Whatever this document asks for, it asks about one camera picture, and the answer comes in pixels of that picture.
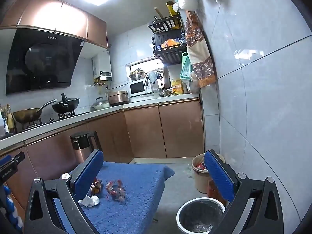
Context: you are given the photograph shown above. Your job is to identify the brown snack wrapper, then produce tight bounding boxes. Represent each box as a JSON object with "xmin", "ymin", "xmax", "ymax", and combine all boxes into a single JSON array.
[{"xmin": 90, "ymin": 179, "xmax": 102, "ymax": 195}]

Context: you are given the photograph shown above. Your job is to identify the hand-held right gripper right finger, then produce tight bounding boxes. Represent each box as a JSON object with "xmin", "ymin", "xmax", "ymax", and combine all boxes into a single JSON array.
[{"xmin": 204, "ymin": 149, "xmax": 284, "ymax": 234}]

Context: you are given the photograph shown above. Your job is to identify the black storage rack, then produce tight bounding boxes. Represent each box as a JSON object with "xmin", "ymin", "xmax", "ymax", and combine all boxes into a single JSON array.
[{"xmin": 147, "ymin": 13, "xmax": 188, "ymax": 65}]

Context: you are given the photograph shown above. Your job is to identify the steel electric kettle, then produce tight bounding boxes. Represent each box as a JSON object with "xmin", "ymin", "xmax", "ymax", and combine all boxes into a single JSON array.
[{"xmin": 70, "ymin": 131, "xmax": 101, "ymax": 162}]

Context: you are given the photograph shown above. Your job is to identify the glass condiment bottle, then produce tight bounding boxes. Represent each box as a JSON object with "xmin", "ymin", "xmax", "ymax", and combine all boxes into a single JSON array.
[
  {"xmin": 7, "ymin": 104, "xmax": 15, "ymax": 134},
  {"xmin": 0, "ymin": 105, "xmax": 8, "ymax": 135}
]

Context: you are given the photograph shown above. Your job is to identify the black range hood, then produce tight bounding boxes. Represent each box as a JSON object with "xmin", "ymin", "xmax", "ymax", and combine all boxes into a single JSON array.
[{"xmin": 5, "ymin": 28, "xmax": 84, "ymax": 95}]

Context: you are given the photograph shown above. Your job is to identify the gas stove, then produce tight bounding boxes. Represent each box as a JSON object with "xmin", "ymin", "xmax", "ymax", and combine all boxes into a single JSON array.
[{"xmin": 16, "ymin": 111, "xmax": 90, "ymax": 133}]

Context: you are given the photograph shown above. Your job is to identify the copper upper cabinets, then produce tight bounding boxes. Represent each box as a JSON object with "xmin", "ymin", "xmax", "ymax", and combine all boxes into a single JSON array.
[{"xmin": 0, "ymin": 0, "xmax": 108, "ymax": 49}]

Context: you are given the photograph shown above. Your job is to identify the orange food packet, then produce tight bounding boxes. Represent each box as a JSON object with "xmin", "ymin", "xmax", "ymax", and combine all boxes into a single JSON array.
[{"xmin": 160, "ymin": 39, "xmax": 181, "ymax": 48}]

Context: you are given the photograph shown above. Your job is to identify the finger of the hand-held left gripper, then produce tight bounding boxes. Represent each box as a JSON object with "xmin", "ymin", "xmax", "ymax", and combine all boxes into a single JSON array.
[{"xmin": 0, "ymin": 152, "xmax": 25, "ymax": 170}]

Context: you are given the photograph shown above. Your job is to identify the red clear candy wrapper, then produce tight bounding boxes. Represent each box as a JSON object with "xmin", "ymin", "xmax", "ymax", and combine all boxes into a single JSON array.
[{"xmin": 106, "ymin": 180, "xmax": 127, "ymax": 201}]

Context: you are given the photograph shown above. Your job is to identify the yellow oil bottle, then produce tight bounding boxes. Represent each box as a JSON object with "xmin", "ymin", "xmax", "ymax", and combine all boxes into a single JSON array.
[{"xmin": 171, "ymin": 77, "xmax": 184, "ymax": 95}]

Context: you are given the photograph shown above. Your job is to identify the kitchen window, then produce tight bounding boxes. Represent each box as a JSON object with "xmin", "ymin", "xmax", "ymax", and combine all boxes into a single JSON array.
[{"xmin": 126, "ymin": 57, "xmax": 169, "ymax": 78}]

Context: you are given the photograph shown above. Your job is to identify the kitchen faucet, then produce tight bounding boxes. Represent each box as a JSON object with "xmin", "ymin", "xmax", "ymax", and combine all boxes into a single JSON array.
[{"xmin": 144, "ymin": 75, "xmax": 166, "ymax": 95}]

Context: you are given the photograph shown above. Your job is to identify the white trash bin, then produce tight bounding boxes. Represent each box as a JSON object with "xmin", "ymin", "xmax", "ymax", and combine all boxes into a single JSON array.
[{"xmin": 176, "ymin": 197, "xmax": 226, "ymax": 233}]

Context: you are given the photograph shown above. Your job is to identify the white microwave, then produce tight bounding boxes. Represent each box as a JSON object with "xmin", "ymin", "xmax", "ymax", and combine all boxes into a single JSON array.
[{"xmin": 129, "ymin": 80, "xmax": 153, "ymax": 97}]

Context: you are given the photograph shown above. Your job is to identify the white water heater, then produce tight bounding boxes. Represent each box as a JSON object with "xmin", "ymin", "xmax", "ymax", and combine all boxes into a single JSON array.
[{"xmin": 92, "ymin": 50, "xmax": 113, "ymax": 81}]

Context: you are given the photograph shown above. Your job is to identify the golden wok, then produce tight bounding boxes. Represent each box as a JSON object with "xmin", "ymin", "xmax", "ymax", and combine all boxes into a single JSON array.
[{"xmin": 12, "ymin": 99, "xmax": 57, "ymax": 124}]

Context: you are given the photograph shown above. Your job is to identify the silver lidded pot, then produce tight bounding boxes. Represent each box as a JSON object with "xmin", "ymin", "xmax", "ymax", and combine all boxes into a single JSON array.
[{"xmin": 91, "ymin": 97, "xmax": 110, "ymax": 110}]

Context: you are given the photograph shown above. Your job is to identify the black lidded pan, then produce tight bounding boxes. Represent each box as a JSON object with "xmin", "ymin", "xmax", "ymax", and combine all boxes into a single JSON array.
[{"xmin": 52, "ymin": 93, "xmax": 80, "ymax": 114}]

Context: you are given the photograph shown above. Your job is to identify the blue towel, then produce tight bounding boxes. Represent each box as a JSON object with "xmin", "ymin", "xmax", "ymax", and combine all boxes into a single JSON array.
[{"xmin": 52, "ymin": 161, "xmax": 176, "ymax": 234}]

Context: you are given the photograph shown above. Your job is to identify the copper rice cooker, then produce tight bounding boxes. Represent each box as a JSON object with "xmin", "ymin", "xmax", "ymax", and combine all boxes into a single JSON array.
[{"xmin": 108, "ymin": 90, "xmax": 129, "ymax": 106}]

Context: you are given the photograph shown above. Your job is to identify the steel pot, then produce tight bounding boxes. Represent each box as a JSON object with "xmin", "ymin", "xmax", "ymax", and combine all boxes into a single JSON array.
[{"xmin": 129, "ymin": 69, "xmax": 147, "ymax": 81}]

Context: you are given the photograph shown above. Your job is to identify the copper lower cabinets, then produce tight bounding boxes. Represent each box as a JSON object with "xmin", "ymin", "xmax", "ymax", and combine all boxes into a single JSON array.
[{"xmin": 0, "ymin": 97, "xmax": 205, "ymax": 188}]

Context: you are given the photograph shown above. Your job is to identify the copper cabinets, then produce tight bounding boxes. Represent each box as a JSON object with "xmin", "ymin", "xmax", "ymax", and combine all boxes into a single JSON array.
[
  {"xmin": 0, "ymin": 97, "xmax": 205, "ymax": 188},
  {"xmin": 0, "ymin": 0, "xmax": 108, "ymax": 49}
]

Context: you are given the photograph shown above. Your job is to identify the yellow foil roll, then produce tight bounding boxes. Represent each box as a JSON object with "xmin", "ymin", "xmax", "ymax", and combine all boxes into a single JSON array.
[{"xmin": 166, "ymin": 1, "xmax": 182, "ymax": 28}]

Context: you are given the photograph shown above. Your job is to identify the floral apron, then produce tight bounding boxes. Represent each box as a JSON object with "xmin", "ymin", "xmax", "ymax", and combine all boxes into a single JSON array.
[{"xmin": 184, "ymin": 10, "xmax": 216, "ymax": 88}]

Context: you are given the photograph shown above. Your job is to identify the large amber oil bottle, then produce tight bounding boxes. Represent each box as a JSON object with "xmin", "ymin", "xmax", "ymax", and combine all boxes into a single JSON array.
[{"xmin": 207, "ymin": 179, "xmax": 228, "ymax": 206}]

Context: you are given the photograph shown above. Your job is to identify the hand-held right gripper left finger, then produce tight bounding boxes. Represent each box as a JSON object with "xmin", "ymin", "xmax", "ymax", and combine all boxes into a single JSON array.
[{"xmin": 23, "ymin": 149, "xmax": 104, "ymax": 234}]

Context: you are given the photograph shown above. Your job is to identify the beige trash bin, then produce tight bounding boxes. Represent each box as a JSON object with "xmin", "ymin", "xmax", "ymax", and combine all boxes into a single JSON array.
[{"xmin": 191, "ymin": 153, "xmax": 226, "ymax": 193}]

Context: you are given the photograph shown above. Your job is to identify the white tissue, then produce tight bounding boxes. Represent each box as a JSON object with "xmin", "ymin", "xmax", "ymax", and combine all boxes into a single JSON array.
[{"xmin": 78, "ymin": 195, "xmax": 100, "ymax": 207}]

